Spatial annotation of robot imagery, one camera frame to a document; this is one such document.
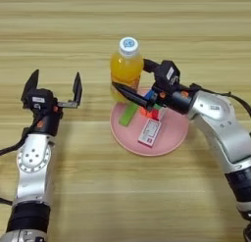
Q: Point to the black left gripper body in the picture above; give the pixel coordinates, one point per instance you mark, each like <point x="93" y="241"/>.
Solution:
<point x="45" y="123"/>

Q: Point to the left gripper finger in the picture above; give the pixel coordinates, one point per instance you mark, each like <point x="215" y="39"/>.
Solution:
<point x="77" y="89"/>
<point x="31" y="82"/>

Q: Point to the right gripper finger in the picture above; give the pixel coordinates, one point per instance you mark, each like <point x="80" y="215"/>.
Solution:
<point x="134" y="95"/>
<point x="150" y="66"/>

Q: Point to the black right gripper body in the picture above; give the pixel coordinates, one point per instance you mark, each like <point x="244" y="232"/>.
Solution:
<point x="176" y="100"/>

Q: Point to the orange juice bottle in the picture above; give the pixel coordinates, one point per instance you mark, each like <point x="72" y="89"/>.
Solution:
<point x="125" y="68"/>

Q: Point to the multicoloured puzzle cube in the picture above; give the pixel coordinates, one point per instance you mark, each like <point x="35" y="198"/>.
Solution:
<point x="151" y="113"/>

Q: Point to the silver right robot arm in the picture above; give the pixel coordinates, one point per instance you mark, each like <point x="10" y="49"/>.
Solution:
<point x="225" y="131"/>

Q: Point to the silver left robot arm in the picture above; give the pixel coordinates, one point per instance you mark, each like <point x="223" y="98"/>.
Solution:
<point x="32" y="174"/>

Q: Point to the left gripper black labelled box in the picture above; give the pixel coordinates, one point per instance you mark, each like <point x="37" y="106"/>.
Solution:
<point x="38" y="98"/>

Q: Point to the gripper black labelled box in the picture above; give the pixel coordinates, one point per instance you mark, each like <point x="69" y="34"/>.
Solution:
<point x="167" y="74"/>
<point x="38" y="98"/>

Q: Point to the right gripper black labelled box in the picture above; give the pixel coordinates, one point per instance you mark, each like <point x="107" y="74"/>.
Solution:
<point x="167" y="74"/>

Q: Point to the green rectangular block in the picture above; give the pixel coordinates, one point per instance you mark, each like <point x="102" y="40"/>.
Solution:
<point x="128" y="114"/>

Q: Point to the pink round plate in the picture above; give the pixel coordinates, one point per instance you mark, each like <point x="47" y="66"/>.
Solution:
<point x="170" y="131"/>

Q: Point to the small red white card box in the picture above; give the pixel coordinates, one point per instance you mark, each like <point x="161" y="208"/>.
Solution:
<point x="149" y="132"/>

